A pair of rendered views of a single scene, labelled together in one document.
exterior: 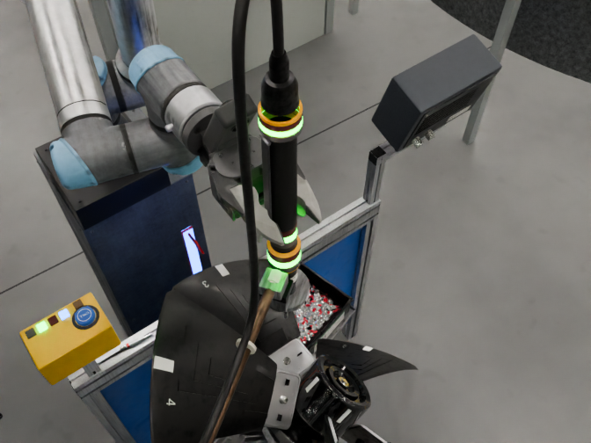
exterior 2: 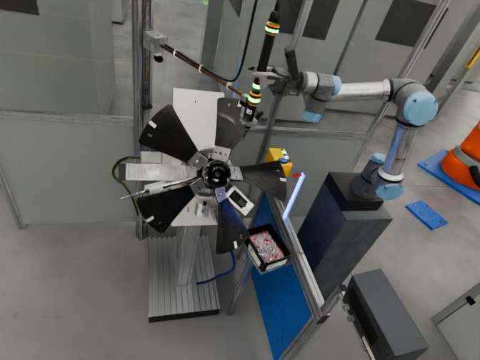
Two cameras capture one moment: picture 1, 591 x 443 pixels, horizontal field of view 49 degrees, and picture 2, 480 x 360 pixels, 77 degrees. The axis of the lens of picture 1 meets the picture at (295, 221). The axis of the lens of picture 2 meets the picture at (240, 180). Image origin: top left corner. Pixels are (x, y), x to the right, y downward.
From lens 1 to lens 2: 1.28 m
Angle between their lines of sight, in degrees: 65
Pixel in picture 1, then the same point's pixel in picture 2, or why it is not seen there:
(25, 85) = (458, 280)
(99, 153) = not seen: hidden behind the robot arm
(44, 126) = (429, 279)
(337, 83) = not seen: outside the picture
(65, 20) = (364, 85)
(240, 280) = (276, 181)
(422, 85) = (373, 283)
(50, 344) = (276, 151)
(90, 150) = not seen: hidden behind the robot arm
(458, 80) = (378, 311)
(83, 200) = (333, 175)
